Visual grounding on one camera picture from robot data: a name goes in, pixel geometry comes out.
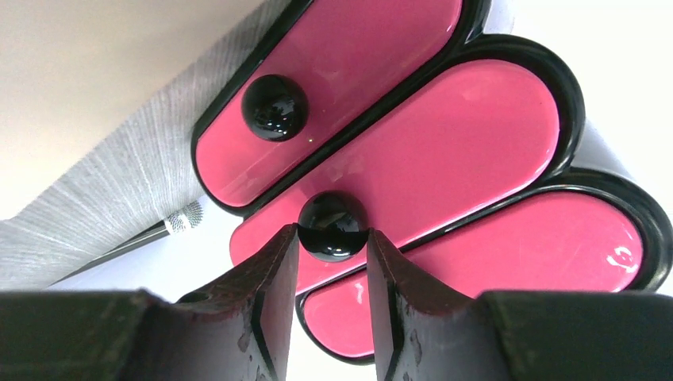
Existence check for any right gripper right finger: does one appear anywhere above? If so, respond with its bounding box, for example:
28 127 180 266
367 229 672 380

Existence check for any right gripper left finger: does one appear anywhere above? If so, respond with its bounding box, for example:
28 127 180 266
1 224 299 380

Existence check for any pink drawer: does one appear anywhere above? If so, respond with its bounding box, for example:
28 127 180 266
229 60 560 264

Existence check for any black microphone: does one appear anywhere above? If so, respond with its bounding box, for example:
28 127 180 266
53 201 204 285

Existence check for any black pink drawer cabinet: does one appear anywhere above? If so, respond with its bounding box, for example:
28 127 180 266
191 1 672 365

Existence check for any beige folder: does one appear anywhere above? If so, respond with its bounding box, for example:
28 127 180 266
1 0 258 220

